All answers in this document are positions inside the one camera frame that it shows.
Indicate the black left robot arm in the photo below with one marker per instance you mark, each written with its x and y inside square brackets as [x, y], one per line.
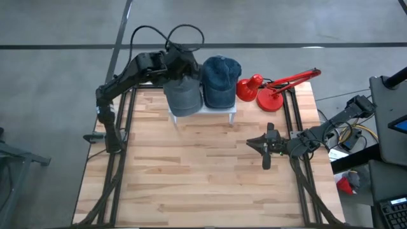
[108, 95]

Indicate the grey cloth item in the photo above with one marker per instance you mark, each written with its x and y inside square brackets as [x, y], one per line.
[354, 178]

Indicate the dark grey side desk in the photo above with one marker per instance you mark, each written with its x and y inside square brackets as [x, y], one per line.
[391, 143]

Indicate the dark grey metal stand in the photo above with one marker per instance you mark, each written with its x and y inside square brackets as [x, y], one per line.
[19, 156]

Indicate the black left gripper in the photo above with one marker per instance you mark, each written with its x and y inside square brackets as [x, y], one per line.
[182, 63]

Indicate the tablet with blue screen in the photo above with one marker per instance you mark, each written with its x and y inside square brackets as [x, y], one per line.
[400, 125]

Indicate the white perforated metal shelf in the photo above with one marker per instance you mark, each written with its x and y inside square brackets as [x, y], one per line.
[216, 110]

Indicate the black aluminium table frame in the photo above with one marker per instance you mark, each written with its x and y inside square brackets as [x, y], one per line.
[118, 191]

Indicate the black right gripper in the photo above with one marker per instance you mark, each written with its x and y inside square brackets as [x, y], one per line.
[276, 144]

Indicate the red cloth item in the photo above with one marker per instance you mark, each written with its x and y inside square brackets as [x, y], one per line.
[345, 187]

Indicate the black desk bar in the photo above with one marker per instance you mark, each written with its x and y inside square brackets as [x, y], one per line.
[353, 160]

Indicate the grey denim baseball cap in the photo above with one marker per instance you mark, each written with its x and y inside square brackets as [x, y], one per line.
[182, 97]

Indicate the black pole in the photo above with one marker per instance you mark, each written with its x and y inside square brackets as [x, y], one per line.
[395, 79]

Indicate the black box with blue label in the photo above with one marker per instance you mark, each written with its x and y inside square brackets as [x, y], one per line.
[349, 141]

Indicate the black keyboard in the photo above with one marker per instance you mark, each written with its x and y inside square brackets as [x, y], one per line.
[394, 213]

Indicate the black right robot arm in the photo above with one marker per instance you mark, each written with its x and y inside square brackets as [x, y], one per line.
[330, 128]

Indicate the white paper sheet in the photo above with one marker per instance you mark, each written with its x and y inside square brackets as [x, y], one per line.
[337, 155]

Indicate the blue denim baseball cap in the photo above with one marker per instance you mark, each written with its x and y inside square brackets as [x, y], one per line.
[221, 79]

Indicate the black lower desk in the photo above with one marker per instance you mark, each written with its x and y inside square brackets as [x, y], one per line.
[384, 181]

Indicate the red desk lamp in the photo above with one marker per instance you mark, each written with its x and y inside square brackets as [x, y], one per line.
[270, 100]

